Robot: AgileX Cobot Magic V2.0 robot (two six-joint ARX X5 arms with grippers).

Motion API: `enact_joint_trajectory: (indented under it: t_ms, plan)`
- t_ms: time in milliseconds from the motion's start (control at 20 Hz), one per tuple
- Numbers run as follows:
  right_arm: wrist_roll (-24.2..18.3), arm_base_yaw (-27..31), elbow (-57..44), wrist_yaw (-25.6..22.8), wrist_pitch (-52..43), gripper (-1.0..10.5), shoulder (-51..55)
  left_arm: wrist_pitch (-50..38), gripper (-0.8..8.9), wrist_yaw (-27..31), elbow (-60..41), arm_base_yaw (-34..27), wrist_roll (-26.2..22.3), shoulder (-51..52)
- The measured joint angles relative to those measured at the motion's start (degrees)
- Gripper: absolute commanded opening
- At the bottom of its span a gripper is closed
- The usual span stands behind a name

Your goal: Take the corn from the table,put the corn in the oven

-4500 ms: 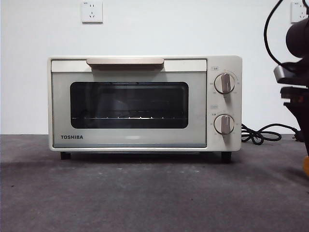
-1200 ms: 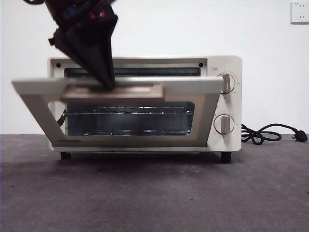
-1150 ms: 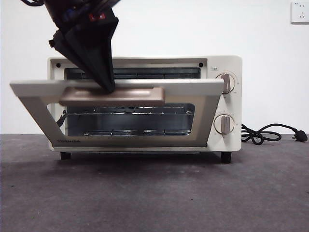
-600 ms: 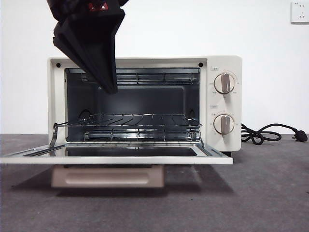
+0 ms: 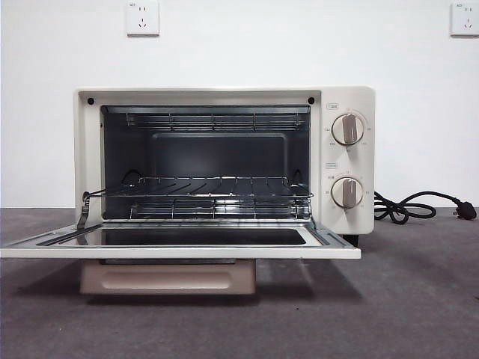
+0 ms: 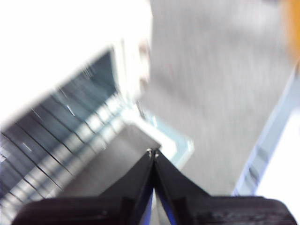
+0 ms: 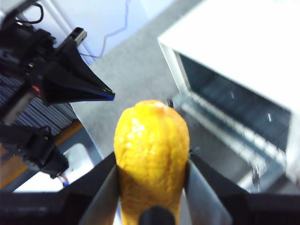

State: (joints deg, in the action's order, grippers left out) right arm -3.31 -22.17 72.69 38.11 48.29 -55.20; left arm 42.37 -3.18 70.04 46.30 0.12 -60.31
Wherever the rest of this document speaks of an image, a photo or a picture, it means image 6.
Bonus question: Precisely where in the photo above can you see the wire oven rack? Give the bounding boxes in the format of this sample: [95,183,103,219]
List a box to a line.
[0,89,132,202]

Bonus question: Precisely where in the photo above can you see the cream Toshiba toaster oven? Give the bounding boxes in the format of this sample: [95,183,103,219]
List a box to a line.
[0,0,195,204]

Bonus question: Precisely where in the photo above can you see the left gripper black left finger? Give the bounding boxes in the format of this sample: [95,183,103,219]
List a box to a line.
[11,149,155,225]

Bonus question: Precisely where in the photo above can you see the cream oven knob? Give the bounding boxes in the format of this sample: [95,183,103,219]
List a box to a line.
[140,74,150,89]
[140,43,150,60]

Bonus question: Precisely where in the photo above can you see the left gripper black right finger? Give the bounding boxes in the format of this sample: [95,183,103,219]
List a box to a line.
[155,151,296,225]

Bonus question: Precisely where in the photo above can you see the glass oven door with handle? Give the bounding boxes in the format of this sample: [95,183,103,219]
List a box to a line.
[46,112,195,200]

